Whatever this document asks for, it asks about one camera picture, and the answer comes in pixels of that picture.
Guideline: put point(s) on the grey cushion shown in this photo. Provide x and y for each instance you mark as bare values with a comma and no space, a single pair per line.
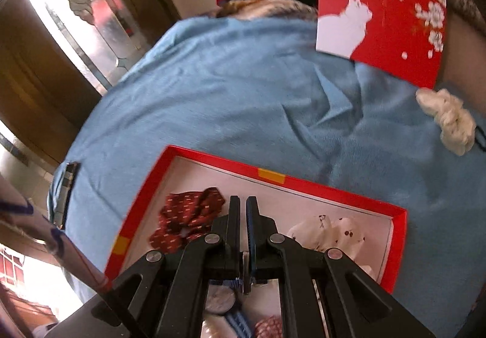
461,57

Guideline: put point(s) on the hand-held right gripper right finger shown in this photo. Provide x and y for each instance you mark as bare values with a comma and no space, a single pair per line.
251,224

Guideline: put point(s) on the dark flat rectangular object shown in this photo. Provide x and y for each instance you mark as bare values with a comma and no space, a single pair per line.
67,193

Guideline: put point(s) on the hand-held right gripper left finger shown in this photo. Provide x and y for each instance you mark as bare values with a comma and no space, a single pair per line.
232,224

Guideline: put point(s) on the glass door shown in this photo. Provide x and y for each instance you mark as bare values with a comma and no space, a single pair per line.
87,19

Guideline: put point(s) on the red gift box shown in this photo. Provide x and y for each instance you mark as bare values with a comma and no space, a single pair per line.
265,190

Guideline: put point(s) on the pink plaid scrunchie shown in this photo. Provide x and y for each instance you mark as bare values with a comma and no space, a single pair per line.
270,327

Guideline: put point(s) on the white striped cloth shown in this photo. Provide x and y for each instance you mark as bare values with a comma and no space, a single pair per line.
41,235

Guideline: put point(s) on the dark red dotted scrunchie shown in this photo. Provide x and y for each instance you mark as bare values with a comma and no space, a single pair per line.
182,216

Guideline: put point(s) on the blue striped ribbon bow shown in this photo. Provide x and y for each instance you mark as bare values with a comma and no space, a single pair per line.
235,319

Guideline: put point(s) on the white black-dotted scrunchie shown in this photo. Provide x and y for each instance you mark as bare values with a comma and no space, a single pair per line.
338,231

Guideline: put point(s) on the red floral box lid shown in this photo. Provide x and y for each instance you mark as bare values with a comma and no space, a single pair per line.
383,11

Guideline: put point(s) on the plain white scrunchie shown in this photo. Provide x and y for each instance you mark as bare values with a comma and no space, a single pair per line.
452,119

